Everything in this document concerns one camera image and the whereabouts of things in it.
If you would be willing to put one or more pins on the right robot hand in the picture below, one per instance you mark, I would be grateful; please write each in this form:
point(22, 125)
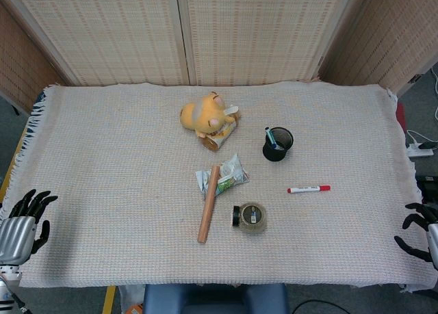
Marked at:
point(422, 225)

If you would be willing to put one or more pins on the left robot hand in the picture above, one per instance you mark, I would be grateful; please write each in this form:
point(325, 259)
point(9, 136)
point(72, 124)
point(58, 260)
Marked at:
point(15, 230)

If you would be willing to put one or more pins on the red marker pen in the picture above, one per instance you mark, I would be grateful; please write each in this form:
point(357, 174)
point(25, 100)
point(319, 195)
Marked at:
point(309, 189)

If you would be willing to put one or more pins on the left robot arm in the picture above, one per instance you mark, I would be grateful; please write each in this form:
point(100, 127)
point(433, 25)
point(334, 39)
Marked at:
point(7, 286)

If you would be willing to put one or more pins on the black mesh pen cup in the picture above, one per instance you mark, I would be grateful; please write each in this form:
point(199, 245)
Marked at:
point(276, 146)

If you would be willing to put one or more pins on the blue green pen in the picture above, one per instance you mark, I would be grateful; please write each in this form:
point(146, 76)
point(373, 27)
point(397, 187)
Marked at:
point(271, 137)

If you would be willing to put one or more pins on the black box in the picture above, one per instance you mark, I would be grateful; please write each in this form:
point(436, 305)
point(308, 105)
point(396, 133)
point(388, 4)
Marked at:
point(427, 187)

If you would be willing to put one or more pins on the white power strip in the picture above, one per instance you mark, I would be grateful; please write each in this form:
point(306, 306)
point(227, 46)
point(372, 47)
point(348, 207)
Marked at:
point(418, 150)

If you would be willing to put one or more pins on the woven beige tablecloth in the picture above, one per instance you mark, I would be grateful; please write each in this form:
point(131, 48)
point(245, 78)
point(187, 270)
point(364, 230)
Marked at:
point(137, 191)

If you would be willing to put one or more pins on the orange object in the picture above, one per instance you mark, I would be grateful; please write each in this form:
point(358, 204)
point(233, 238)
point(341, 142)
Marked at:
point(134, 309)

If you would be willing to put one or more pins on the glass jar with black lid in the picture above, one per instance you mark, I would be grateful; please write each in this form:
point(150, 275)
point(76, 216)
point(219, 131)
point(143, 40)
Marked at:
point(251, 218)

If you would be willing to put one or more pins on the wooden stick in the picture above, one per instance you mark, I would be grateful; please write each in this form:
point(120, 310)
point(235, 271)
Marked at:
point(208, 204)

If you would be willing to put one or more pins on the silver snack packet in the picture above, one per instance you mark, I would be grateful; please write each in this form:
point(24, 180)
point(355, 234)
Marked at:
point(227, 177)

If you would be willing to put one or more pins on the blue chair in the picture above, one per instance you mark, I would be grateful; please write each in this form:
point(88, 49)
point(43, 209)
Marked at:
point(215, 298)

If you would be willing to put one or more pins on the yellow plush toy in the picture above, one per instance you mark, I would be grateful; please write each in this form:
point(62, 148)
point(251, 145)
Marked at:
point(208, 117)

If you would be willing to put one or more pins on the bamboo folding screen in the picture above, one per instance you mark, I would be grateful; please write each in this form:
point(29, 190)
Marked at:
point(239, 33)

